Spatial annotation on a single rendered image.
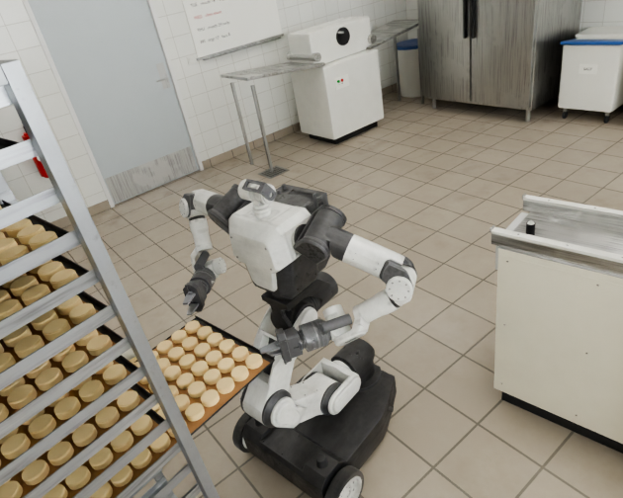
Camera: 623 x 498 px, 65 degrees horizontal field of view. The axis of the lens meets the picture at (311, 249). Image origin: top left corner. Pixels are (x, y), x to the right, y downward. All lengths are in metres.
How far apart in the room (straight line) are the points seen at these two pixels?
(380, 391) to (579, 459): 0.82
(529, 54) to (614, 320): 3.86
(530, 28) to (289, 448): 4.43
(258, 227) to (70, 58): 3.90
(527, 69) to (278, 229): 4.31
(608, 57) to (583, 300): 3.76
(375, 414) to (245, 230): 1.05
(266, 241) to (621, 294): 1.16
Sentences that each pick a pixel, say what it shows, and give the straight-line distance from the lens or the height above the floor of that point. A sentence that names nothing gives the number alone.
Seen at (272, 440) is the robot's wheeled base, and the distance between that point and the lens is 2.20.
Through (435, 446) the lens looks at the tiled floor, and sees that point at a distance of 2.33.
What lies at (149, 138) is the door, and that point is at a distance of 5.49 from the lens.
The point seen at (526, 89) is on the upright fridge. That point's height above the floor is 0.37.
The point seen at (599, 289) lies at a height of 0.78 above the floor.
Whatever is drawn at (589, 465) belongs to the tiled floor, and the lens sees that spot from 2.36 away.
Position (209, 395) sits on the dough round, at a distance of 1.46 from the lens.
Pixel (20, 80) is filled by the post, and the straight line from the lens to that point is 0.94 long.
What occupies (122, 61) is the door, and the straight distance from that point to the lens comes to 5.35.
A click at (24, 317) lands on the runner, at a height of 1.41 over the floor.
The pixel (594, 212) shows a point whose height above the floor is 0.89.
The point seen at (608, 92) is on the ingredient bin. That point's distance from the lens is 5.51.
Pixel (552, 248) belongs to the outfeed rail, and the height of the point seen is 0.88.
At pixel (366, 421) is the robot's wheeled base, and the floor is 0.17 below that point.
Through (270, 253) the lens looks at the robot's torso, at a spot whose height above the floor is 1.12.
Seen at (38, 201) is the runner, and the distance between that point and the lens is 0.99.
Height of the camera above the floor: 1.88
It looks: 31 degrees down
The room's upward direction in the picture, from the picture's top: 11 degrees counter-clockwise
